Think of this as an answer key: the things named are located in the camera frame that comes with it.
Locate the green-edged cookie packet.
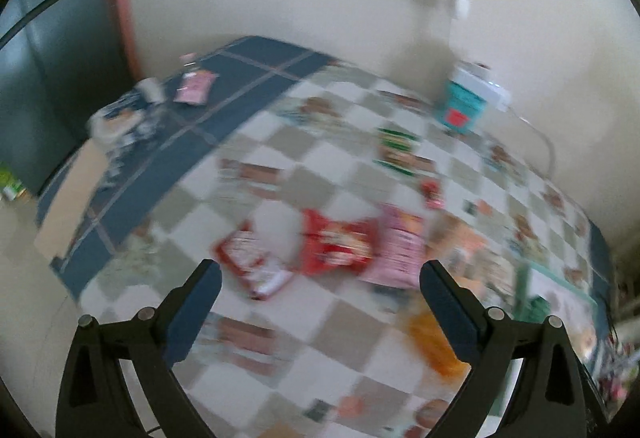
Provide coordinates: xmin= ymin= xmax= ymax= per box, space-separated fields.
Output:
xmin=375 ymin=128 xmax=436 ymax=179

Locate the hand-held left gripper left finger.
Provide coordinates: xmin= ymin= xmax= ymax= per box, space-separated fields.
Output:
xmin=56 ymin=259 xmax=223 ymax=438

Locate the dark door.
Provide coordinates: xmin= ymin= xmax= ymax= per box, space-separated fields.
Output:
xmin=0 ymin=0 xmax=136 ymax=199

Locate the thin white cable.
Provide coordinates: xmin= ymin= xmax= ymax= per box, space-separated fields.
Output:
xmin=507 ymin=108 xmax=558 ymax=181

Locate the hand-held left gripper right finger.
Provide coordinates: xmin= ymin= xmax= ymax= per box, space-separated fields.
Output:
xmin=419 ymin=259 xmax=587 ymax=438

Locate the orange barcode snack packet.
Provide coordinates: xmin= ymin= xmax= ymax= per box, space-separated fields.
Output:
xmin=429 ymin=218 xmax=488 ymax=269

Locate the beige flat board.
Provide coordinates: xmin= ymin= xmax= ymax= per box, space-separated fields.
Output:
xmin=32 ymin=138 xmax=108 ymax=261

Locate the teal shallow box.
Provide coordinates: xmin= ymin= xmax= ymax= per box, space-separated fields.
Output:
xmin=515 ymin=263 xmax=601 ymax=354

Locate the small red candy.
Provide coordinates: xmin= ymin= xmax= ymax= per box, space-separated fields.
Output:
xmin=422 ymin=180 xmax=446 ymax=209

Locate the yellow cake packet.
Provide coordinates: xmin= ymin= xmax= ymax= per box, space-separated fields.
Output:
xmin=407 ymin=310 xmax=471 ymax=379

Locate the green snack packet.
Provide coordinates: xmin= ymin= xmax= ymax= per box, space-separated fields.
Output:
xmin=531 ymin=295 xmax=556 ymax=319

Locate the white power strip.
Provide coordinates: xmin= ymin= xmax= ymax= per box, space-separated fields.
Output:
xmin=452 ymin=60 xmax=513 ymax=114

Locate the white crumpled paper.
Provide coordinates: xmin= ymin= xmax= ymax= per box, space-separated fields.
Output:
xmin=137 ymin=77 xmax=166 ymax=104

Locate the small pink packet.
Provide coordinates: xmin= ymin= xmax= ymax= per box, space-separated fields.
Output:
xmin=174 ymin=70 xmax=220 ymax=106

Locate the pink door frame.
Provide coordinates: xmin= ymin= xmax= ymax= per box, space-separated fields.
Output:
xmin=102 ymin=0 xmax=143 ymax=79

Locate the checkered printed tablecloth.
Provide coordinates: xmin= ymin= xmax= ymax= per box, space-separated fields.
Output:
xmin=80 ymin=63 xmax=608 ymax=438

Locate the red and white snack packet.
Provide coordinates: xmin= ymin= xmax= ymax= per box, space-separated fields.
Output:
xmin=212 ymin=230 xmax=293 ymax=301

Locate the teal toy box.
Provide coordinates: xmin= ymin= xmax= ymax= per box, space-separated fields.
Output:
xmin=432 ymin=80 xmax=488 ymax=134

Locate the pink cake roll packet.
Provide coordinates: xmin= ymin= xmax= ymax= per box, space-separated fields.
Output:
xmin=357 ymin=204 xmax=426 ymax=289

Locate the blue plaid cloth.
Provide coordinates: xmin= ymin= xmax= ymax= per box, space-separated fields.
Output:
xmin=35 ymin=35 xmax=613 ymax=301

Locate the green box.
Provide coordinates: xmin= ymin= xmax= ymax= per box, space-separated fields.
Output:
xmin=0 ymin=163 xmax=28 ymax=204

